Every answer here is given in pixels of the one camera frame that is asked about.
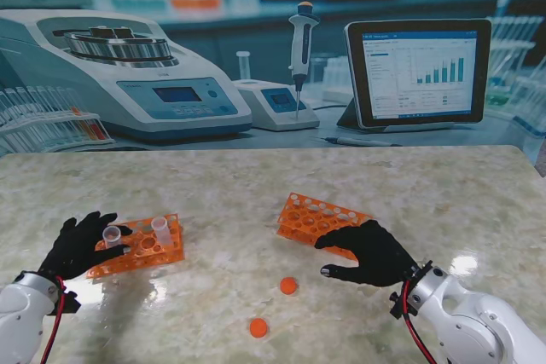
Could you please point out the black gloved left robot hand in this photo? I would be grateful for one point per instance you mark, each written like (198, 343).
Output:
(72, 253)

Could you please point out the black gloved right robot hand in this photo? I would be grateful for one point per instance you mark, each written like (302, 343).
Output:
(379, 257)

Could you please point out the clear plastic test tube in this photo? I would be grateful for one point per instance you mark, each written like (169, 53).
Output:
(112, 237)
(161, 234)

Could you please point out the orange round tube cap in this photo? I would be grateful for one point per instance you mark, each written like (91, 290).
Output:
(288, 285)
(258, 327)

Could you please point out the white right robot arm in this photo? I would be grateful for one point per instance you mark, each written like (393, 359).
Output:
(482, 330)

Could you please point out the orange test tube rack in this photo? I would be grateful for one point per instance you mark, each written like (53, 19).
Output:
(168, 253)
(298, 227)

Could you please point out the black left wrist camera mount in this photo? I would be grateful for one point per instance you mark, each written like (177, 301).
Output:
(70, 302)

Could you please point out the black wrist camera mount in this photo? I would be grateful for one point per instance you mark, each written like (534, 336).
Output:
(399, 304)
(70, 302)

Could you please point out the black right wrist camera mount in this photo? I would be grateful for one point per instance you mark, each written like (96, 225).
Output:
(399, 304)

